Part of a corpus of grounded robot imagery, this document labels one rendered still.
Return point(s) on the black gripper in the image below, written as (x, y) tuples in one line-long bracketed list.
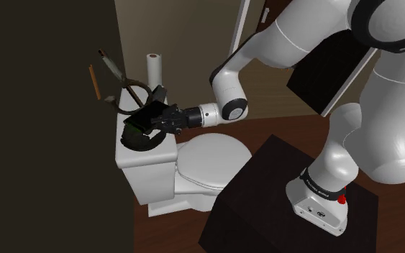
[(177, 118)]

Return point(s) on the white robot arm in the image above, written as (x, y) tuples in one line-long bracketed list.
[(384, 133)]

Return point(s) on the small black device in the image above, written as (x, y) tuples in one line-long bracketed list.
[(159, 94)]

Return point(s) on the black flat tablet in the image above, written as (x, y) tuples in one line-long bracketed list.
[(142, 116)]

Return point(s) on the black round bowl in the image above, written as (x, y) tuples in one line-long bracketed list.
[(137, 142)]

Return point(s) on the white paper roll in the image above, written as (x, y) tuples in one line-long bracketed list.
[(154, 72)]

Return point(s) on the white toilet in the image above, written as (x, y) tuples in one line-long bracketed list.
[(209, 161)]

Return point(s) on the orange pencil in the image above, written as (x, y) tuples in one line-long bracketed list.
[(95, 83)]

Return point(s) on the dark robot stand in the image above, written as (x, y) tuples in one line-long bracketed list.
[(258, 210)]

